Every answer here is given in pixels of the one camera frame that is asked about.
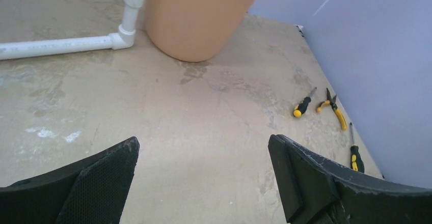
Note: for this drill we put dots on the orange plastic bin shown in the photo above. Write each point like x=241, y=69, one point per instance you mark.
x=193, y=30

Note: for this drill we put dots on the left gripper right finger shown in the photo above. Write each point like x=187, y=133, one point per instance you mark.
x=315, y=189

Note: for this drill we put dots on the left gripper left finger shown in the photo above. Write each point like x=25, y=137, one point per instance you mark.
x=91, y=190

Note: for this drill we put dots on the yellow handled pliers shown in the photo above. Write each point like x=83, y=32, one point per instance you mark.
x=331, y=101

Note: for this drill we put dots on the black yellow screwdriver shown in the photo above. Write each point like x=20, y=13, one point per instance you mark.
x=356, y=162
x=301, y=108

